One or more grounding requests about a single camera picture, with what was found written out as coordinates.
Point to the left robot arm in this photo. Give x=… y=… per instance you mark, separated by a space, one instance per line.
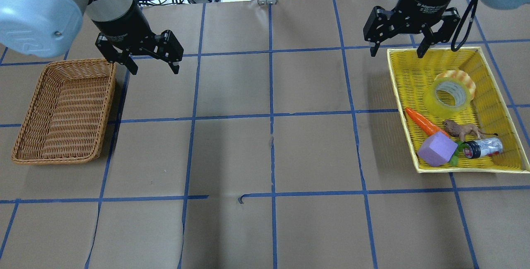
x=47 y=29

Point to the orange toy carrot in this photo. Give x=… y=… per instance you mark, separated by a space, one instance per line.
x=423 y=123

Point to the purple foam cube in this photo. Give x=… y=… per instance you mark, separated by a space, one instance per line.
x=437 y=149

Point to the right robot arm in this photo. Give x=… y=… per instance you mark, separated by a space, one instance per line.
x=466 y=20

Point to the brown wicker basket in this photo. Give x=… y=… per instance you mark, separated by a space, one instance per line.
x=68 y=114

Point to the yellow woven tray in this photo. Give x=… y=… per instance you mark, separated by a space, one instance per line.
x=411 y=79

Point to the yellow tape roll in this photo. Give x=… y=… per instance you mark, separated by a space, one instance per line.
x=446 y=98

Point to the brown toy lion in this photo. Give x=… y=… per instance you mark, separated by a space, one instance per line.
x=454 y=129

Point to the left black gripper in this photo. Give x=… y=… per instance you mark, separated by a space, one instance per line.
x=122 y=24

